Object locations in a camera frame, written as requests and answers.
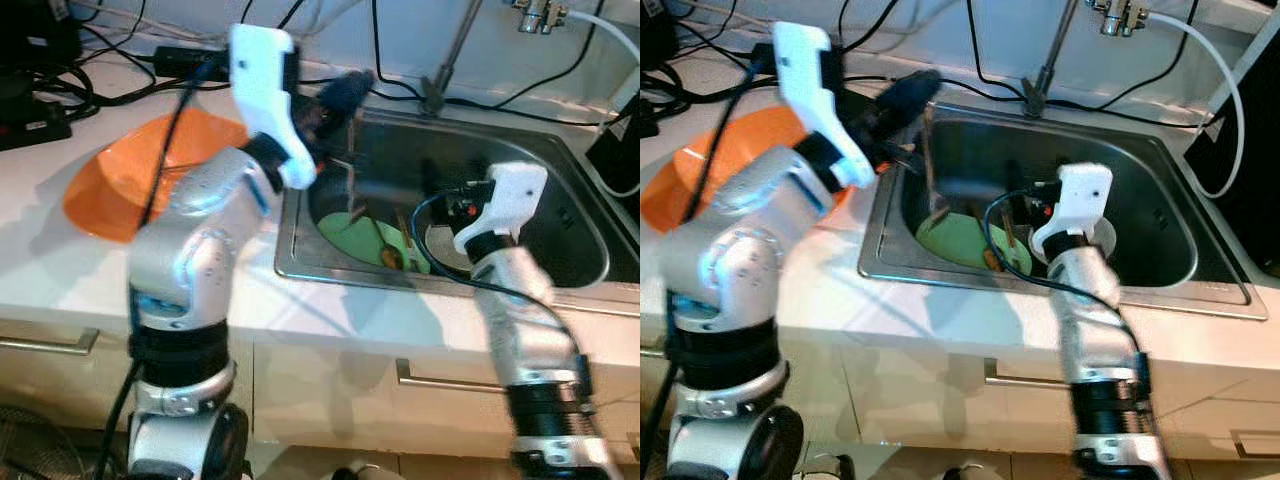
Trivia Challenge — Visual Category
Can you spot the grey floor fan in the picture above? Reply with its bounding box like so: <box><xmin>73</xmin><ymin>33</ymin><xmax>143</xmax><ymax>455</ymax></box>
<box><xmin>0</xmin><ymin>405</ymin><xmax>86</xmax><ymax>480</ymax></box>

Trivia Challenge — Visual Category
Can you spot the black appliance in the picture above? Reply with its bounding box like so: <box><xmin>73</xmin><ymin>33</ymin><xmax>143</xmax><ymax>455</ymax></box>
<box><xmin>585</xmin><ymin>100</ymin><xmax>641</xmax><ymax>196</ymax></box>
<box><xmin>1183</xmin><ymin>50</ymin><xmax>1280</xmax><ymax>281</ymax></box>

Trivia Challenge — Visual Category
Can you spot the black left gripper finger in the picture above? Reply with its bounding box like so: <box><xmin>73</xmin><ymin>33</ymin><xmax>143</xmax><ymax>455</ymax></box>
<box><xmin>318</xmin><ymin>70</ymin><xmax>377</xmax><ymax>113</ymax></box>
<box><xmin>320</xmin><ymin>130</ymin><xmax>359</xmax><ymax>169</ymax></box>
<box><xmin>880</xmin><ymin>140</ymin><xmax>926</xmax><ymax>179</ymax></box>
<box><xmin>875</xmin><ymin>70</ymin><xmax>943</xmax><ymax>116</ymax></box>

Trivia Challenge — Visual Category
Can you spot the white bowl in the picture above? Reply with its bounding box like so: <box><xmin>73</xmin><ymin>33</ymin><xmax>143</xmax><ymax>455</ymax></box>
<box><xmin>1030</xmin><ymin>215</ymin><xmax>1118</xmax><ymax>266</ymax></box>
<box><xmin>425</xmin><ymin>222</ymin><xmax>481</xmax><ymax>273</ymax></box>

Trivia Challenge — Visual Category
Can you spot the black power strip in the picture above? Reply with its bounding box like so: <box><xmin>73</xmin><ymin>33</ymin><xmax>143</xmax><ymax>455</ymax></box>
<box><xmin>0</xmin><ymin>95</ymin><xmax>73</xmax><ymax>151</ymax></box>

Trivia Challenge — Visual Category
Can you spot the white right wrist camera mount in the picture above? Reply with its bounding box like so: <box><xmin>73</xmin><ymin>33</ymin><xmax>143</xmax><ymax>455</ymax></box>
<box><xmin>1032</xmin><ymin>163</ymin><xmax>1114</xmax><ymax>251</ymax></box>
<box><xmin>453</xmin><ymin>162</ymin><xmax>549</xmax><ymax>256</ymax></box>

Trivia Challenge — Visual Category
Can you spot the wooden spoon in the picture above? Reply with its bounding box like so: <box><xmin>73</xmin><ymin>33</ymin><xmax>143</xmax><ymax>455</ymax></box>
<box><xmin>375</xmin><ymin>215</ymin><xmax>403</xmax><ymax>271</ymax></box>
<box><xmin>975</xmin><ymin>215</ymin><xmax>1003</xmax><ymax>271</ymax></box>

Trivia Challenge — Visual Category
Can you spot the black electronic device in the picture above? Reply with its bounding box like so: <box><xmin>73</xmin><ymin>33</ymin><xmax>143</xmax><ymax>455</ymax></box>
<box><xmin>640</xmin><ymin>0</ymin><xmax>681</xmax><ymax>51</ymax></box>
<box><xmin>0</xmin><ymin>0</ymin><xmax>81</xmax><ymax>66</ymax></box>

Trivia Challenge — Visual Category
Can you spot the large orange plate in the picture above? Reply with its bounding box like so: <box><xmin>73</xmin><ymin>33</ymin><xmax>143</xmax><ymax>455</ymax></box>
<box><xmin>62</xmin><ymin>108</ymin><xmax>251</xmax><ymax>244</ymax></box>
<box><xmin>640</xmin><ymin>105</ymin><xmax>851</xmax><ymax>236</ymax></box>

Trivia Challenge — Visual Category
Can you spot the black power adapter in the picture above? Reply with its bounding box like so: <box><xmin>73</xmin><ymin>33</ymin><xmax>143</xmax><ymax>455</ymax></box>
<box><xmin>750</xmin><ymin>42</ymin><xmax>791</xmax><ymax>76</ymax></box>
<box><xmin>153</xmin><ymin>45</ymin><xmax>233</xmax><ymax>79</ymax></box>

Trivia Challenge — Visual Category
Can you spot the white kitchen base cabinet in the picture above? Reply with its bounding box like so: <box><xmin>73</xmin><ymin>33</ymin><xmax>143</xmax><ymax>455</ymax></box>
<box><xmin>640</xmin><ymin>310</ymin><xmax>1280</xmax><ymax>471</ymax></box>
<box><xmin>0</xmin><ymin>310</ymin><xmax>641</xmax><ymax>471</ymax></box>

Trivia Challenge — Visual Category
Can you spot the stainless steel sink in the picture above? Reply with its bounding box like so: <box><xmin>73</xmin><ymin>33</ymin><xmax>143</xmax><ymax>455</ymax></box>
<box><xmin>275</xmin><ymin>105</ymin><xmax>641</xmax><ymax>306</ymax></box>
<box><xmin>858</xmin><ymin>100</ymin><xmax>1269</xmax><ymax>321</ymax></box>

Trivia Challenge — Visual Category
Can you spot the white water hose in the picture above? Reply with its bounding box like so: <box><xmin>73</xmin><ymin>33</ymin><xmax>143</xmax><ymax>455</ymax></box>
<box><xmin>565</xmin><ymin>10</ymin><xmax>641</xmax><ymax>198</ymax></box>
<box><xmin>1148</xmin><ymin>12</ymin><xmax>1246</xmax><ymax>201</ymax></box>

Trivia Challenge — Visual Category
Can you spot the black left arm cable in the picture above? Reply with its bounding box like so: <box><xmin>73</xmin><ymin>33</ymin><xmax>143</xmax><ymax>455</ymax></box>
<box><xmin>642</xmin><ymin>55</ymin><xmax>776</xmax><ymax>476</ymax></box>
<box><xmin>95</xmin><ymin>55</ymin><xmax>233</xmax><ymax>480</ymax></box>

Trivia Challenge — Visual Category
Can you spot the green plate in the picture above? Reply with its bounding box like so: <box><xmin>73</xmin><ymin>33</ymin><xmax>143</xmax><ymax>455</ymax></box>
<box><xmin>318</xmin><ymin>210</ymin><xmax>431</xmax><ymax>276</ymax></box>
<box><xmin>915</xmin><ymin>212</ymin><xmax>1031</xmax><ymax>273</ymax></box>

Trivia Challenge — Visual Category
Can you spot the chrome water valve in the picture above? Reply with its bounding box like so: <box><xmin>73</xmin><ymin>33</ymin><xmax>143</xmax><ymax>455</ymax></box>
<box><xmin>510</xmin><ymin>0</ymin><xmax>571</xmax><ymax>36</ymax></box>
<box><xmin>1090</xmin><ymin>0</ymin><xmax>1151</xmax><ymax>39</ymax></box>

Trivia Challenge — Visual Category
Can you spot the grey metal faucet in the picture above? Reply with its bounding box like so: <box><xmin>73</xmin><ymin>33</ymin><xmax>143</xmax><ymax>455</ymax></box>
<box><xmin>420</xmin><ymin>0</ymin><xmax>481</xmax><ymax>116</ymax></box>
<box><xmin>1022</xmin><ymin>0</ymin><xmax>1086</xmax><ymax>119</ymax></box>

